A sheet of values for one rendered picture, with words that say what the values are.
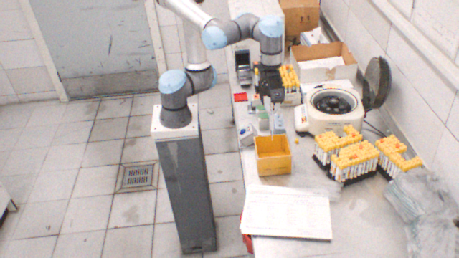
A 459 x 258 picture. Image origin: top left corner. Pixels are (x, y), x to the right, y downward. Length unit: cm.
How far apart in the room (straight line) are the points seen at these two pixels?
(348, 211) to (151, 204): 158
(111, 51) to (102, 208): 143
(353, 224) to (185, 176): 87
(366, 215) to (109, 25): 267
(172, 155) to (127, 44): 188
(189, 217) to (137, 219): 59
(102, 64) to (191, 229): 195
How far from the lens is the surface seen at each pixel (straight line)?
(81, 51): 370
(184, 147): 184
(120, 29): 354
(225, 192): 272
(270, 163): 154
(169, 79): 171
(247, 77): 206
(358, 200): 153
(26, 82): 409
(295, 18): 256
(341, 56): 223
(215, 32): 128
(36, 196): 314
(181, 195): 206
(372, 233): 145
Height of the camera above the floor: 201
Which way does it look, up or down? 39 degrees down
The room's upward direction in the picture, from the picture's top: 5 degrees counter-clockwise
